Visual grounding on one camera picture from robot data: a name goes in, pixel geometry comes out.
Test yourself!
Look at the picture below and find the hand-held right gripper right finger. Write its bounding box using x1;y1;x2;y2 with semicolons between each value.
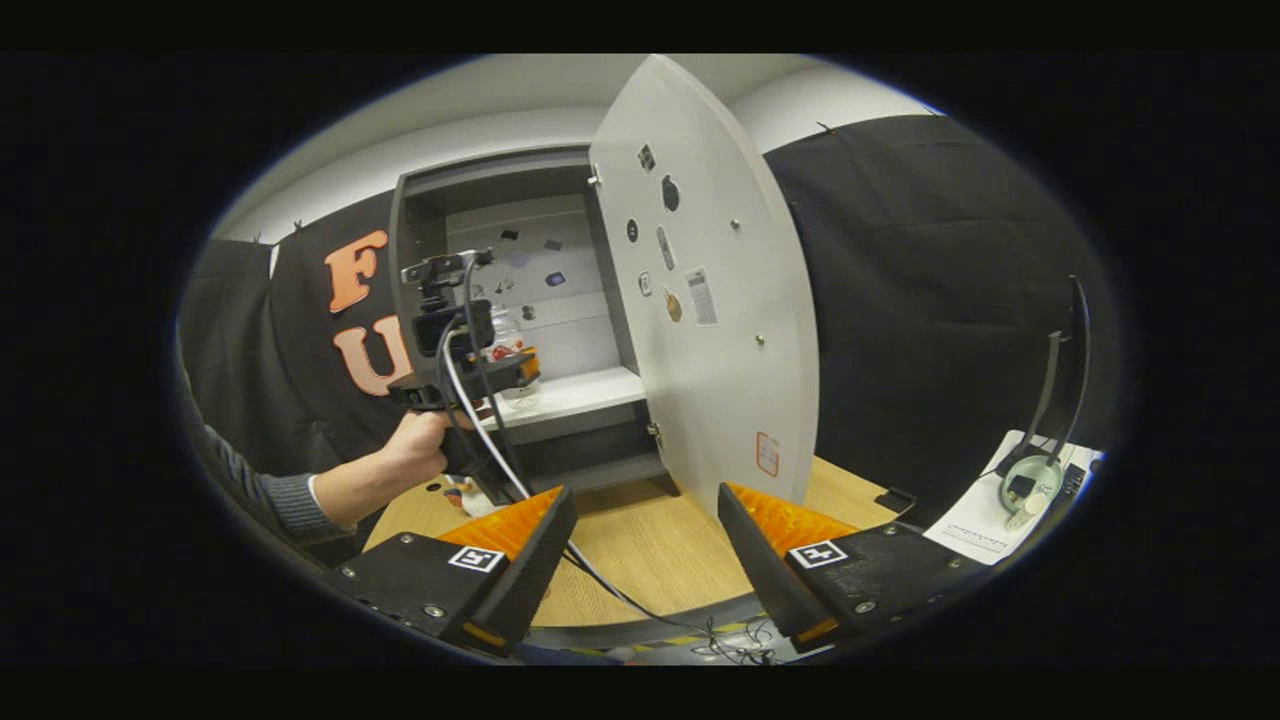
716;481;992;653

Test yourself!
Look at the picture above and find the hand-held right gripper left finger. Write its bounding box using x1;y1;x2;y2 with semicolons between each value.
335;485;580;658

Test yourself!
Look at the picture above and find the clear plastic bottle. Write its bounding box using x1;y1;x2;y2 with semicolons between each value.
486;304;542;414

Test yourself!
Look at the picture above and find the dark grey cabinet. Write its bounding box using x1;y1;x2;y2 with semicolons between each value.
387;144;684;502

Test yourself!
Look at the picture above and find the beige cabinet door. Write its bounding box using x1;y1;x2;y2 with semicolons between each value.
587;54;822;522

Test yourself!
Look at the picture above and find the white cabinet shelf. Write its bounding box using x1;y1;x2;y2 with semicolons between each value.
480;365;649;434

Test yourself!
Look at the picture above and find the penguin plush toy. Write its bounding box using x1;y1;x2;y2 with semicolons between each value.
444;476;502;519

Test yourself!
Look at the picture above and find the black backdrop cloth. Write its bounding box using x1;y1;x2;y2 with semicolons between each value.
180;114;1123;543

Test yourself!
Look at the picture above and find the black cable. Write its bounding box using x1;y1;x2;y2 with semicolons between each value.
458;252;773;663

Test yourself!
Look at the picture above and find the white cable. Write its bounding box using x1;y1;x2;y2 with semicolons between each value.
438;318;723;643

